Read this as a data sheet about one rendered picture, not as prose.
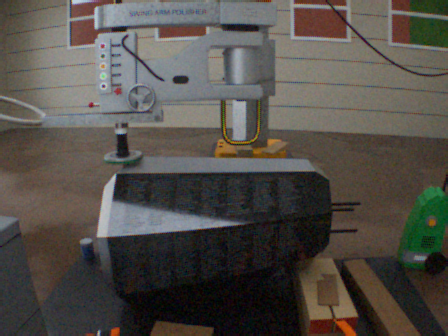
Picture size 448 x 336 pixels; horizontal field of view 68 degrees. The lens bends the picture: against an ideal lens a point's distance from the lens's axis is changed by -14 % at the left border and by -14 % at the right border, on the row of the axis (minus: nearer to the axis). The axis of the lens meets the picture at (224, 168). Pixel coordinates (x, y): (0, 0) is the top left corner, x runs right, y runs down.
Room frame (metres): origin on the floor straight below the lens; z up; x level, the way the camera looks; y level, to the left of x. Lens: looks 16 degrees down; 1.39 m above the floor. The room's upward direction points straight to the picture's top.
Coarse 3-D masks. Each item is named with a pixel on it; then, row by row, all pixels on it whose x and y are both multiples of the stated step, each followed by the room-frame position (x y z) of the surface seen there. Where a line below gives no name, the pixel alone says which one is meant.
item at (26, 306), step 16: (0, 224) 1.15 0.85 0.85; (16, 224) 1.20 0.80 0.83; (0, 240) 1.09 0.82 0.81; (16, 240) 1.18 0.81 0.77; (0, 256) 1.07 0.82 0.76; (16, 256) 1.15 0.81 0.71; (0, 272) 1.05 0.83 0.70; (16, 272) 1.13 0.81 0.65; (0, 288) 1.02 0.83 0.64; (16, 288) 1.11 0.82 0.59; (32, 288) 1.20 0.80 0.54; (0, 304) 1.00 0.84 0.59; (16, 304) 1.08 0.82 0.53; (32, 304) 1.17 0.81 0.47; (0, 320) 0.97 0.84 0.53; (16, 320) 1.05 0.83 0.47; (32, 320) 1.14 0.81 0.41
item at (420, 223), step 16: (432, 192) 2.24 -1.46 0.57; (416, 208) 2.28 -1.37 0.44; (432, 208) 2.14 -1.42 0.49; (416, 224) 2.19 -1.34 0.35; (432, 224) 2.10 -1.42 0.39; (400, 240) 2.39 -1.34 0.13; (416, 240) 2.16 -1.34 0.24; (432, 240) 2.12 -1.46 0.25; (400, 256) 2.25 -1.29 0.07; (416, 256) 2.15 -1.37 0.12; (432, 256) 2.08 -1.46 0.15; (432, 272) 2.06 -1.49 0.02
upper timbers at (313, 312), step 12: (324, 264) 1.94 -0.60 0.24; (336, 276) 1.80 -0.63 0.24; (300, 288) 1.77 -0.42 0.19; (312, 288) 1.69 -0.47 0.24; (312, 300) 1.58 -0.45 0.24; (348, 300) 1.55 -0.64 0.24; (312, 312) 1.48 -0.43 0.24; (324, 312) 1.47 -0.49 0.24; (336, 312) 1.46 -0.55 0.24; (348, 312) 1.45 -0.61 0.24; (312, 324) 1.42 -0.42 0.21; (324, 324) 1.42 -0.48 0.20; (336, 324) 1.41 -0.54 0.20; (348, 324) 1.41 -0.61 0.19
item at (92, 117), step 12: (48, 120) 1.88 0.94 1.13; (60, 120) 1.89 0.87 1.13; (72, 120) 1.90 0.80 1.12; (84, 120) 1.91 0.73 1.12; (96, 120) 1.92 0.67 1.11; (108, 120) 1.93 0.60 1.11; (120, 120) 1.95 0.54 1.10; (132, 120) 1.96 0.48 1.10; (144, 120) 1.97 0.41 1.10; (156, 120) 1.94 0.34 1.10
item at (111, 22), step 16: (224, 0) 1.98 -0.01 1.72; (240, 0) 1.99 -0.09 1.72; (96, 16) 1.93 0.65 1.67; (112, 16) 1.89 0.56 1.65; (128, 16) 1.91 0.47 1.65; (144, 16) 1.92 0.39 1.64; (160, 16) 1.93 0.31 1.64; (176, 16) 1.95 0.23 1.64; (192, 16) 1.96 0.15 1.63; (208, 16) 1.98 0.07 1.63; (224, 16) 1.98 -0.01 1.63; (240, 16) 1.99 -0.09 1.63; (256, 16) 2.01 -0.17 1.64; (272, 16) 2.02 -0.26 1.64; (112, 32) 1.97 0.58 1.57
